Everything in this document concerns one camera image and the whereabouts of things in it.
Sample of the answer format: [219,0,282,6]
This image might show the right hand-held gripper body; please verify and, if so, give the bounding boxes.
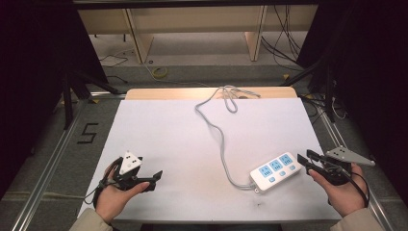
[317,146,376,187]

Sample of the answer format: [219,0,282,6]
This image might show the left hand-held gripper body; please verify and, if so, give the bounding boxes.
[109,150,149,193]

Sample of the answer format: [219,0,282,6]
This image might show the person's right hand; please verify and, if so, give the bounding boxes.
[308,162,370,218]

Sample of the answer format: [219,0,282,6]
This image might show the person's left hand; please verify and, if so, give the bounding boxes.
[94,166,151,224]

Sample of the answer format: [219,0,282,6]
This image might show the white table sheet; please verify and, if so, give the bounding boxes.
[77,97,343,222]

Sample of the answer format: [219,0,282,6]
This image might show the white power strip blue sockets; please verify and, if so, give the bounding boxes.
[249,151,303,194]

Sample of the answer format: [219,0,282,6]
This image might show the black tripod stand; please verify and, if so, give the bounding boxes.
[60,66,127,131]
[281,56,339,123]

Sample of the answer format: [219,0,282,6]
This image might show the black curtain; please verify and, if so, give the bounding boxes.
[295,0,408,206]
[0,0,109,200]

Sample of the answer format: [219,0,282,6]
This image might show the yellow tape roll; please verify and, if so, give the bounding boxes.
[151,65,168,80]

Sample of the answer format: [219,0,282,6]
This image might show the aluminium floor rail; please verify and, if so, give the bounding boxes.
[11,98,90,231]
[316,105,396,231]

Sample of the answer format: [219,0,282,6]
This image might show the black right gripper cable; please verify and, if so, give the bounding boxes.
[327,168,371,208]

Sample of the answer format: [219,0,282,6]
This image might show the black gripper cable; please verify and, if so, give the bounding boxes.
[83,162,120,209]
[327,168,371,208]

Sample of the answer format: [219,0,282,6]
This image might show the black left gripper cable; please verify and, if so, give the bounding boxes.
[83,162,120,209]

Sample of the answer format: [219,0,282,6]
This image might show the grey power strip cable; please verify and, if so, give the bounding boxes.
[194,85,262,192]

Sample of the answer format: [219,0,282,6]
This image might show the white floor cable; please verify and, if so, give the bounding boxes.
[140,60,211,89]

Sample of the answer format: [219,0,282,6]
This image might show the thin black floor cable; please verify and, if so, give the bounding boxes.
[98,47,133,85]

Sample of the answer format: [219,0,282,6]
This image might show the black floor cable bundle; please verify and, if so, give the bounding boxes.
[260,4,305,72]

